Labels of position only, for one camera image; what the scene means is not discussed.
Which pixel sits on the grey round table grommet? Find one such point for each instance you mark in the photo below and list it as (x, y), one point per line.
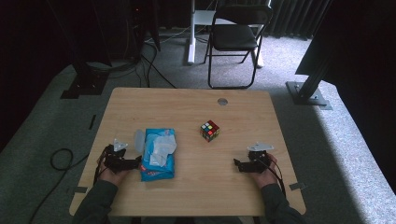
(222, 101)

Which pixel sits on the person's right hand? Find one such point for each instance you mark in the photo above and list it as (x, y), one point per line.
(267, 179)

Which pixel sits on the black metal stand with plate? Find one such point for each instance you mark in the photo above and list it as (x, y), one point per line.
(306, 93)

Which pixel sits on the person's left hand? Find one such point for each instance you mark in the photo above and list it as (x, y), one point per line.
(109, 177)

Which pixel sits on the black stand with dark base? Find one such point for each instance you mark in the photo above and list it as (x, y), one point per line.
(84, 85)

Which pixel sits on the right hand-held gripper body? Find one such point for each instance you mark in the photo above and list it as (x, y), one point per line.
(258, 161)

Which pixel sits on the black folding chair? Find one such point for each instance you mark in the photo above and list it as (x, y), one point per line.
(233, 37)

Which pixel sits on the black tape strip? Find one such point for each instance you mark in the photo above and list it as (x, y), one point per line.
(92, 122)

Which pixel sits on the grey tape piece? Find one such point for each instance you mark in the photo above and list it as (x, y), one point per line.
(297, 186)
(80, 189)

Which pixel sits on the blue wet wipe packet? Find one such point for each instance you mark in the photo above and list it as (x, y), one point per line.
(155, 172)

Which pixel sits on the multicoloured puzzle cube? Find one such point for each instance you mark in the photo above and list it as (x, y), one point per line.
(209, 130)

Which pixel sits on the white wet wipe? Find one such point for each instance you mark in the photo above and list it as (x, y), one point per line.
(163, 149)

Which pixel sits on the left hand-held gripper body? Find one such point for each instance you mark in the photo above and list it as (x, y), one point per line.
(115, 161)

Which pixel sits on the dark curtain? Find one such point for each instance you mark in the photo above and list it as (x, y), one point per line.
(292, 15)

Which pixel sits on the dark equipment rack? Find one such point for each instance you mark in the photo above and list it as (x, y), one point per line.
(137, 18)

